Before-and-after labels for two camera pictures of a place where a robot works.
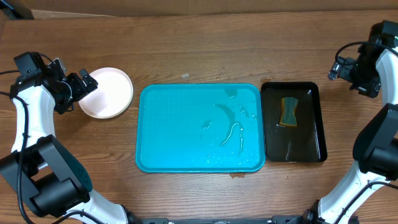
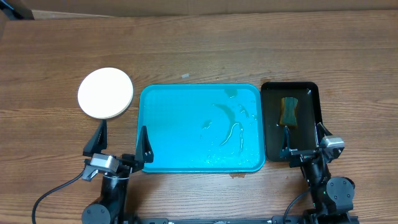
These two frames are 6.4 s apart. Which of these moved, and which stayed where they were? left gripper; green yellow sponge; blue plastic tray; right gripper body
Moved: left gripper; right gripper body
Stayed: blue plastic tray; green yellow sponge
